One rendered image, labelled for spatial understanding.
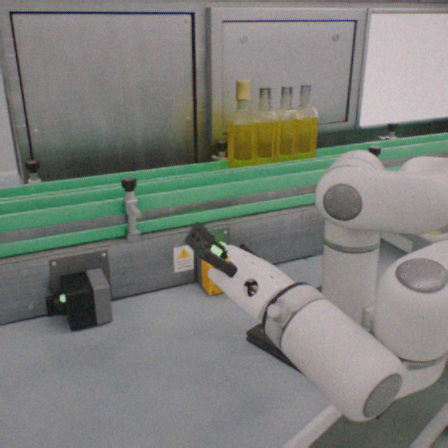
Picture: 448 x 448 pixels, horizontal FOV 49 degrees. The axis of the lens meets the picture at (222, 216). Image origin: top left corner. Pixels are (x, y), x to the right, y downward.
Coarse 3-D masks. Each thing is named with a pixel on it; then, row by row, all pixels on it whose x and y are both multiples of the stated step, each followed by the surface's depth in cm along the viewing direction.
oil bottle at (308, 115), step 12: (300, 108) 122; (312, 108) 122; (300, 120) 122; (312, 120) 123; (300, 132) 123; (312, 132) 124; (300, 144) 124; (312, 144) 125; (300, 156) 125; (312, 156) 127
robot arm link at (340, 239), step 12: (348, 156) 79; (360, 156) 79; (372, 156) 81; (372, 168) 77; (384, 168) 82; (336, 228) 83; (324, 240) 87; (336, 240) 83; (348, 240) 82; (360, 240) 82; (372, 240) 82; (360, 252) 82
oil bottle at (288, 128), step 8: (280, 112) 119; (288, 112) 119; (296, 112) 120; (280, 120) 119; (288, 120) 119; (296, 120) 120; (280, 128) 120; (288, 128) 120; (296, 128) 121; (280, 136) 120; (288, 136) 121; (296, 136) 122; (280, 144) 121; (288, 144) 122; (296, 144) 123; (280, 152) 122; (288, 152) 123; (296, 152) 124; (280, 160) 123; (288, 160) 123
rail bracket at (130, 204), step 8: (128, 184) 94; (136, 184) 96; (128, 192) 95; (128, 200) 96; (136, 200) 96; (128, 208) 96; (136, 208) 93; (128, 216) 97; (136, 216) 92; (128, 224) 98; (136, 224) 98; (128, 232) 98; (136, 232) 98; (128, 240) 98; (136, 240) 99
